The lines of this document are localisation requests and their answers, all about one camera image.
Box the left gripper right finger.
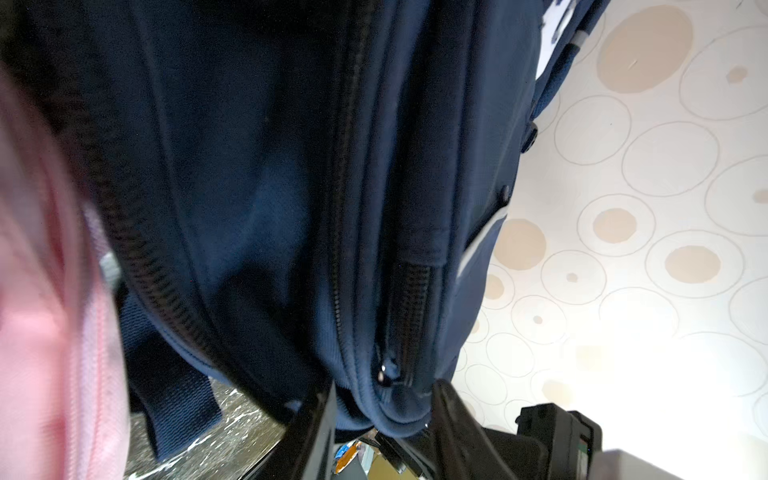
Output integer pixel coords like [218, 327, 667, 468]
[430, 379, 540, 479]

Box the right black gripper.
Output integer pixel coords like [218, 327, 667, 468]
[484, 403, 602, 480]

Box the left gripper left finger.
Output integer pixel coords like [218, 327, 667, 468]
[242, 379, 337, 480]

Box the navy blue backpack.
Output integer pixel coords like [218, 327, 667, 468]
[1, 1, 606, 459]

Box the pink backpack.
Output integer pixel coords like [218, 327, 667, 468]
[1, 75, 130, 479]

